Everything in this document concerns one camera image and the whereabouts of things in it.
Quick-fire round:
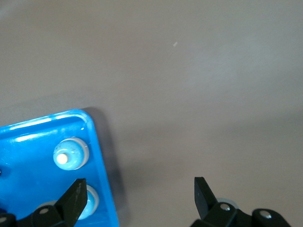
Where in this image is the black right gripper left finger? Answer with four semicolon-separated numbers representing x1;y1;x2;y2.
0;178;88;227

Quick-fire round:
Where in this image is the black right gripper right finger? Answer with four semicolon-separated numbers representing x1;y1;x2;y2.
189;176;292;227

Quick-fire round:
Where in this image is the light blue round bell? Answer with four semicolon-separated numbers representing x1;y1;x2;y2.
53;138;91;171
77;184;100;220

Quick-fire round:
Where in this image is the blue plastic tray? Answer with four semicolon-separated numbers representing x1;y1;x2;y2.
0;108;120;227

